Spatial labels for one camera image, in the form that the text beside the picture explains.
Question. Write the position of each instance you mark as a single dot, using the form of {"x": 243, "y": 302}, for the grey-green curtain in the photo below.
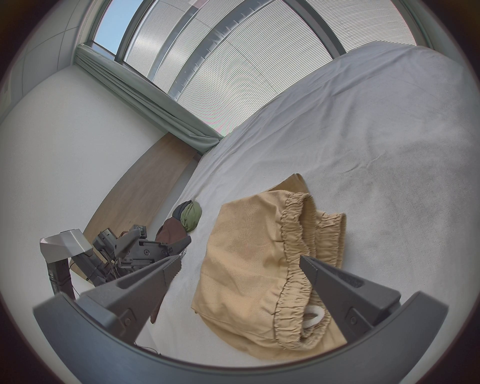
{"x": 150, "y": 97}

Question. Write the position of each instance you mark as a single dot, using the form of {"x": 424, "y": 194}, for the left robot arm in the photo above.
{"x": 103, "y": 255}

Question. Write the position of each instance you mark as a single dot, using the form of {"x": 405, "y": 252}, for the bed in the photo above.
{"x": 375, "y": 150}

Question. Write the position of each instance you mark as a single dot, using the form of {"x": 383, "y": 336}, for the window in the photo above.
{"x": 262, "y": 48}

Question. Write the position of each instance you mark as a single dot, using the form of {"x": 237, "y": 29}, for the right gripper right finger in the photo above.
{"x": 348, "y": 296}

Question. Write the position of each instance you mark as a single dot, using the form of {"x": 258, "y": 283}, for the tan shorts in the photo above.
{"x": 243, "y": 255}

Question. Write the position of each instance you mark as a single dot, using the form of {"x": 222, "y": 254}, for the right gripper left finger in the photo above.
{"x": 138, "y": 292}

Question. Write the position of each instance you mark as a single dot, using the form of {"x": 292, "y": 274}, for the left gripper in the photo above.
{"x": 144, "y": 252}

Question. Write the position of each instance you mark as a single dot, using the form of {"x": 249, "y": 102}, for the pile of clothes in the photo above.
{"x": 190, "y": 217}

